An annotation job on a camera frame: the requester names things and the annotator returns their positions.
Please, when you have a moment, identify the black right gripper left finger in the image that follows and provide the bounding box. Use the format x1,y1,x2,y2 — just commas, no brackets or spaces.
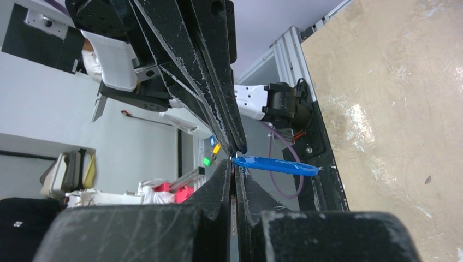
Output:
34,159,232,261

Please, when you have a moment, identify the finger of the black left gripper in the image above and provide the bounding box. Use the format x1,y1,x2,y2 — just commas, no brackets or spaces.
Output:
191,1,248,154
108,1,220,142

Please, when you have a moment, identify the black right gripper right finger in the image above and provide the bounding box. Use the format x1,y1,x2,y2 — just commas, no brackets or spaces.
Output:
235,167,421,261

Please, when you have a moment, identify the blue plastic key tag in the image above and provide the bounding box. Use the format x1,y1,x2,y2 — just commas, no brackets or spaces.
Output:
232,156,319,176

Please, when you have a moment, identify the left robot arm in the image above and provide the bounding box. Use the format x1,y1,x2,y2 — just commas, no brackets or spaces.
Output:
65,1,247,156

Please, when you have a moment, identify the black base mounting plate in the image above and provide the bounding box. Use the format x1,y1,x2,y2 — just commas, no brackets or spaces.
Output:
292,78,349,211

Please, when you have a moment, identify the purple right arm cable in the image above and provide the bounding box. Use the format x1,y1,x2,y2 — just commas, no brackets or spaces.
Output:
258,121,305,200

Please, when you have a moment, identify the aluminium frame rail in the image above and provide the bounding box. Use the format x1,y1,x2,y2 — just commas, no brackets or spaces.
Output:
233,1,350,100

